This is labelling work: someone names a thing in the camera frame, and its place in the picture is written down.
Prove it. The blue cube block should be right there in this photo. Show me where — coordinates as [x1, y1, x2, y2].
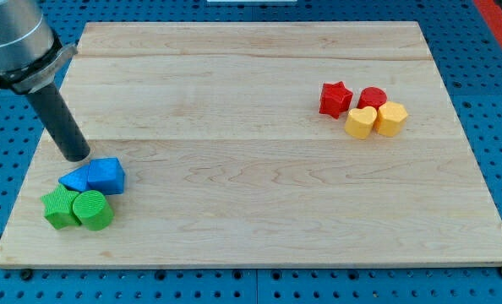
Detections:
[87, 157, 125, 195]

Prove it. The red star block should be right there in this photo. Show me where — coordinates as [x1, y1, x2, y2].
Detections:
[319, 81, 353, 119]

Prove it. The yellow hexagon block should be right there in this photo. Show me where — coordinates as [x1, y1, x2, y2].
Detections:
[374, 101, 408, 137]

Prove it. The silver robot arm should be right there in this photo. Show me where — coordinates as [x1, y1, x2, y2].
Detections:
[0, 0, 78, 95]

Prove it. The green star block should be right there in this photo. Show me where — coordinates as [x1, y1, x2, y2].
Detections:
[41, 183, 81, 230]

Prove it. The green cylinder block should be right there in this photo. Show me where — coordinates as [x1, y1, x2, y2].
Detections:
[73, 190, 114, 231]

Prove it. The blue triangle block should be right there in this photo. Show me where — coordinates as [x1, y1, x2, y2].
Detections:
[58, 165, 90, 193]

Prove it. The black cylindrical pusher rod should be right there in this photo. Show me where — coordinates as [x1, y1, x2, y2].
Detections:
[25, 83, 90, 162]

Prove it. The wooden board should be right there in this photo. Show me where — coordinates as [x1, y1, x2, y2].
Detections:
[0, 21, 502, 269]

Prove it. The yellow heart block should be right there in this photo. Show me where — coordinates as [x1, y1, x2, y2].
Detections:
[344, 106, 378, 139]

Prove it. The red cylinder block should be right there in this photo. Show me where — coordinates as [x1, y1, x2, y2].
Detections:
[357, 87, 387, 110]

